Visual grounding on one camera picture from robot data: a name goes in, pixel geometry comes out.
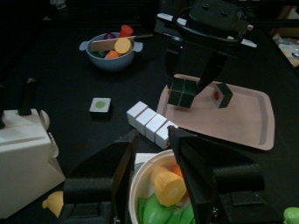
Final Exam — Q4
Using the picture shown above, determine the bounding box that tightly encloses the dark green nori sushi cube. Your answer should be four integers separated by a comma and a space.
167, 77, 199, 109

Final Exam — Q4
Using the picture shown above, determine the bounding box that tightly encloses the orange toy food piece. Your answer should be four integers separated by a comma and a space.
104, 49, 122, 60

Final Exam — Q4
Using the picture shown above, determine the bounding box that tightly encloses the sushi piece with red centre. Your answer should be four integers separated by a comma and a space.
211, 82, 234, 109

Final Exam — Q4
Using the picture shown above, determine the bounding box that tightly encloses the row of white rice blocks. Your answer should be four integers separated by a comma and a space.
126, 101, 180, 151

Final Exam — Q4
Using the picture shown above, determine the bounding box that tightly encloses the small orange toy piece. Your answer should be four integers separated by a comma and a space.
171, 164, 184, 179

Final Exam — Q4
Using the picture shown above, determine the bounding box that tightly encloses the bright green toy piece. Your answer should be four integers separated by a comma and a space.
283, 206, 299, 224

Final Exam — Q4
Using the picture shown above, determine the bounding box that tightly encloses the yellow toy food piece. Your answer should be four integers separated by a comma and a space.
42, 190, 64, 219

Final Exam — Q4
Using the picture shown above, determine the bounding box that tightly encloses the blue toy pot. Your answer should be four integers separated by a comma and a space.
79, 31, 144, 73

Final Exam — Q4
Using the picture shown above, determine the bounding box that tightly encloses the red orange toy carrot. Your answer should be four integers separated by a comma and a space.
118, 24, 135, 39

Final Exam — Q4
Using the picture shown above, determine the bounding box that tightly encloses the yellow round toy slice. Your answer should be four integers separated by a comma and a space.
114, 38, 135, 55

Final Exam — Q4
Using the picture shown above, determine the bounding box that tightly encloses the black upright slab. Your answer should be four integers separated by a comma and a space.
18, 77, 39, 116

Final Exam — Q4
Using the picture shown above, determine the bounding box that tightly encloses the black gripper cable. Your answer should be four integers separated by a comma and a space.
171, 6, 245, 46

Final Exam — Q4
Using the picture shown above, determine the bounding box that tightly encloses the toy wooden knife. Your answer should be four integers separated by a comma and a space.
90, 33, 155, 53

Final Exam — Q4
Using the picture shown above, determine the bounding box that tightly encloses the cluttered background gear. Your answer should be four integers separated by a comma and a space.
271, 5, 299, 68

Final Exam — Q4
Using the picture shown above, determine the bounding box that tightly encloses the pink plastic tray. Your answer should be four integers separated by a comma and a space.
155, 73, 277, 151

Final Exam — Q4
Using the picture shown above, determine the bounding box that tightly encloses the yellow toy corn piece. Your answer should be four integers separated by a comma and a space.
150, 165, 188, 207

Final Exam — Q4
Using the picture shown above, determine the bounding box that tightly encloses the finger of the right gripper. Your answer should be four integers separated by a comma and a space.
164, 48, 184, 86
196, 52, 230, 92

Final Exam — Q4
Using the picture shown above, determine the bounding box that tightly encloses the dark green toy food piece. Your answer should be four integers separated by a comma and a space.
90, 50, 108, 59

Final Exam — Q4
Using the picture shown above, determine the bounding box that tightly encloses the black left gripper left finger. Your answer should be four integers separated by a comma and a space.
58, 129, 140, 224

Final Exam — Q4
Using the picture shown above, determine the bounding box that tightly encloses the white round bowl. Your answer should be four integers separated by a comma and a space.
127, 149, 196, 224

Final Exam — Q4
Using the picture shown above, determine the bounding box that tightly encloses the sushi piece with green centre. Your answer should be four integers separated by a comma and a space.
88, 97, 112, 116

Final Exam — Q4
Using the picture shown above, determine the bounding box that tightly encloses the light green toy vegetable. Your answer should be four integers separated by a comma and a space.
138, 193, 176, 224
167, 204, 196, 224

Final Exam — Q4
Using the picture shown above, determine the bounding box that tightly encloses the white toy toaster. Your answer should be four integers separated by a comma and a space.
0, 108, 67, 220

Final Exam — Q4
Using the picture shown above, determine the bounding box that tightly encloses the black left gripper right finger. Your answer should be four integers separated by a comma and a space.
167, 125, 286, 224

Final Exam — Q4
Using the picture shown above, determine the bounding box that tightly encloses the purple toy eggplant piece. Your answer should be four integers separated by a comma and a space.
102, 32, 118, 41

